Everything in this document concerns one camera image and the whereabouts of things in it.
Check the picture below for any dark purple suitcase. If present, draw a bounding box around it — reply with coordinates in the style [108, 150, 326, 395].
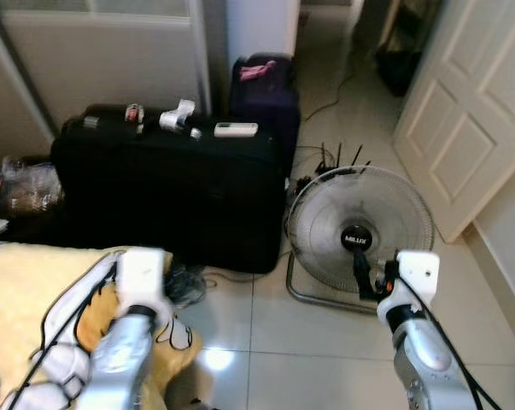
[229, 53, 301, 176]

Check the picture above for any white plastic gadget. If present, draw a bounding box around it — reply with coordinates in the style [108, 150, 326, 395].
[158, 99, 202, 138]

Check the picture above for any large black suitcase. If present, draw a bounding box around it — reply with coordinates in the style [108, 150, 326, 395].
[50, 102, 289, 275]

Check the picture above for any white standing appliance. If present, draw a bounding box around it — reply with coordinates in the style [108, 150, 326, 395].
[226, 0, 301, 61]

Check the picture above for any white remote control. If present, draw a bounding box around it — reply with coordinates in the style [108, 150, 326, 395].
[214, 122, 260, 138]

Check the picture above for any clear crumpled plastic bag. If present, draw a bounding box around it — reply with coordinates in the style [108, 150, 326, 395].
[0, 156, 64, 219]

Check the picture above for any grey floor fan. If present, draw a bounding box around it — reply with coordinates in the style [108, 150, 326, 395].
[284, 164, 436, 315]

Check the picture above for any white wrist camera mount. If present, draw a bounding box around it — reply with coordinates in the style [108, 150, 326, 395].
[114, 247, 168, 319]
[378, 250, 441, 313]

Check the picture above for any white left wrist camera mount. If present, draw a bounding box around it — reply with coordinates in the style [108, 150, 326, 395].
[114, 247, 168, 319]

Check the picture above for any yellow cartoon print blanket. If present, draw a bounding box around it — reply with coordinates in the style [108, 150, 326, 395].
[0, 243, 204, 410]

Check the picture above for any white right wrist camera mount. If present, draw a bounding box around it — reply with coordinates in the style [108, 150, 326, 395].
[378, 250, 441, 313]

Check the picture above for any black router with antennas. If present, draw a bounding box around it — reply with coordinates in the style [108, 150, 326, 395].
[311, 142, 371, 173]

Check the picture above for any pink ribbon tag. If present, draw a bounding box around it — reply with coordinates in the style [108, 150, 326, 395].
[239, 60, 279, 83]

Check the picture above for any small red item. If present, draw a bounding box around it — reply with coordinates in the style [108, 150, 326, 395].
[124, 103, 146, 123]

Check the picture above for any black bag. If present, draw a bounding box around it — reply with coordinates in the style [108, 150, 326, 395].
[376, 47, 425, 97]

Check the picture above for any white sliding wardrobe door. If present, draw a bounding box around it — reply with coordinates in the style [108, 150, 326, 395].
[0, 0, 213, 138]

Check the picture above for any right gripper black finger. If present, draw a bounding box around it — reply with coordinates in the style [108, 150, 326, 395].
[352, 251, 374, 297]

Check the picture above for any white panel door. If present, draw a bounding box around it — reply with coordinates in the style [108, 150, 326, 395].
[393, 0, 515, 243]

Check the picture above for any tangled grey cable bundle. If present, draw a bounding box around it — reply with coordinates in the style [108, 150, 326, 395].
[165, 263, 208, 307]

